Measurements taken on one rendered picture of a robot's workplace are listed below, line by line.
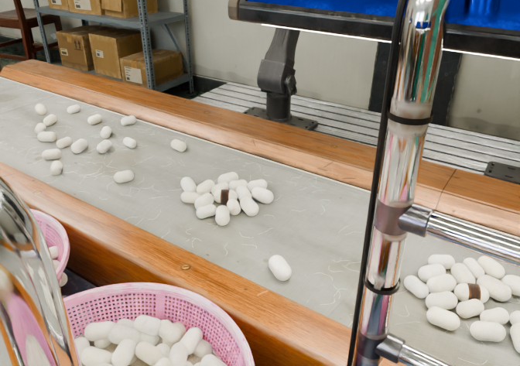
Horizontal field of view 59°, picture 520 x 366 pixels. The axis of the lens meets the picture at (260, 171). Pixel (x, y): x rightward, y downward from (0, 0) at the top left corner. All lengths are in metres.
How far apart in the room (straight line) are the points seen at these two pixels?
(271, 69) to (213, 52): 2.23
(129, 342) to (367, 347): 0.25
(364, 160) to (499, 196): 0.22
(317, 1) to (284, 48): 0.69
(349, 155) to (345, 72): 2.05
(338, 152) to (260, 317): 0.41
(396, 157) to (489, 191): 0.51
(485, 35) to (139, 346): 0.43
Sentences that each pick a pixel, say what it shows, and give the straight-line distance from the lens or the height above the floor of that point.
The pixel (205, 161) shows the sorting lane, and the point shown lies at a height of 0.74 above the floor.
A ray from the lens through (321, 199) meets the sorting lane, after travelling 0.74.
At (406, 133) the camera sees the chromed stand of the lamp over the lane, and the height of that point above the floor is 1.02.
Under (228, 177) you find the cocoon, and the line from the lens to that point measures 0.76.
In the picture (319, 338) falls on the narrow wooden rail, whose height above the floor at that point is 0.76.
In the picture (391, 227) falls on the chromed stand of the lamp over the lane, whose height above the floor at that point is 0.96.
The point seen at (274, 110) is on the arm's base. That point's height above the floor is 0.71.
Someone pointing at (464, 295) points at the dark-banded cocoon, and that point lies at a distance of 0.59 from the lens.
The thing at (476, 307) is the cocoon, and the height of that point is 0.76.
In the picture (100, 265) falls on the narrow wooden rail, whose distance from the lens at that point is 0.66.
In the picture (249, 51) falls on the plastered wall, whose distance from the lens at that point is 3.15.
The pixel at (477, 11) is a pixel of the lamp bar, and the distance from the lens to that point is 0.40.
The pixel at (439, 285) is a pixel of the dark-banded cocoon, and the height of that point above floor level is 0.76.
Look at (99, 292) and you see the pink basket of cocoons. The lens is 0.56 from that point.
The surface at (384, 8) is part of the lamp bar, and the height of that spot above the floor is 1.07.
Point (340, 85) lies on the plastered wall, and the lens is 2.89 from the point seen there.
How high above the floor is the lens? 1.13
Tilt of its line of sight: 29 degrees down
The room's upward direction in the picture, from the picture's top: straight up
